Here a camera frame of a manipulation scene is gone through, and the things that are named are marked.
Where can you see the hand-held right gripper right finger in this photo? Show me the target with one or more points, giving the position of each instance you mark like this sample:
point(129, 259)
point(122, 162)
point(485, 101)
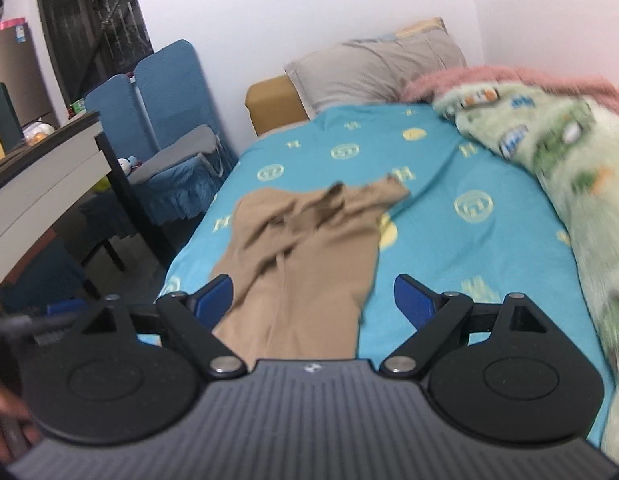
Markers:
point(412, 300)

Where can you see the brown cabinet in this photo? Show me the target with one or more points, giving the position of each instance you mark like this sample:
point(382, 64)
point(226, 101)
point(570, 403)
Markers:
point(14, 65)

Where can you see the grey pillow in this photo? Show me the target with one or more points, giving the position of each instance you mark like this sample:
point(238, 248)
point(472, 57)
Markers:
point(369, 70)

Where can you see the dark barred window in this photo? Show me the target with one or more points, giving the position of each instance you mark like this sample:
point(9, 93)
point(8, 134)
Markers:
point(89, 20)

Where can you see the tan pants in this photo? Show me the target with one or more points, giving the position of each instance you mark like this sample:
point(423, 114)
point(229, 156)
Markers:
point(309, 270)

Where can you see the white and black desk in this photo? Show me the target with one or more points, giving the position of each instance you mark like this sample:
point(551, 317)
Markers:
point(39, 185)

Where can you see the pink fluffy blanket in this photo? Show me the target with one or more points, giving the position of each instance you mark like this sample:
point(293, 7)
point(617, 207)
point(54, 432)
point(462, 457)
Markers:
point(514, 76)

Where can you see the green printed blanket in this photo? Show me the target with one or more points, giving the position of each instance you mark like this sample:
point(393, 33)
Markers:
point(579, 160)

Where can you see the dark chair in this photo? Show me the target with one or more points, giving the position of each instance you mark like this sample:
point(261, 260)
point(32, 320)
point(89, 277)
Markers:
point(96, 220)

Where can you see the grey seat cushion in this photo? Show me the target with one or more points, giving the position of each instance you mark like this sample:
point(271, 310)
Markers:
point(179, 150)

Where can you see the yellow pillow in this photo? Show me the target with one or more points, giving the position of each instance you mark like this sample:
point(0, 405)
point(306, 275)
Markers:
point(424, 27)

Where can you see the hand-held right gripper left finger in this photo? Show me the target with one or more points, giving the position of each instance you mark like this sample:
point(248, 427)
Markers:
point(217, 297)

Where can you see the dark green board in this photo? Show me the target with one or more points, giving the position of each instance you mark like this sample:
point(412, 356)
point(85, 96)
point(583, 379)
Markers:
point(4, 120)

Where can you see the person's left hand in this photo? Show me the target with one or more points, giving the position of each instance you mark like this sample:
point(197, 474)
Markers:
point(6, 407)

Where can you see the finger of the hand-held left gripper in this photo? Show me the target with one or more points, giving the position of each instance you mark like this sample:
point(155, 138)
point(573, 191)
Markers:
point(34, 324)

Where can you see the brown wooden headboard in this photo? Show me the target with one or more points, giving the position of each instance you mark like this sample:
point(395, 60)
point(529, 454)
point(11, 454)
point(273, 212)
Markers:
point(274, 102)

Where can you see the small white toy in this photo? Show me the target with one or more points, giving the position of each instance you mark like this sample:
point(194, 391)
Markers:
point(125, 164)

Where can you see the teal printed bed sheet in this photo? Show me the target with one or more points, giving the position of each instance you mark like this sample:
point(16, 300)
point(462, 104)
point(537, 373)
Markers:
point(464, 270)

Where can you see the blue covered chair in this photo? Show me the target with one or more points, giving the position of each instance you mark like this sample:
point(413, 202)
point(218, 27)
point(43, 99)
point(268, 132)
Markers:
point(174, 85)
point(114, 105)

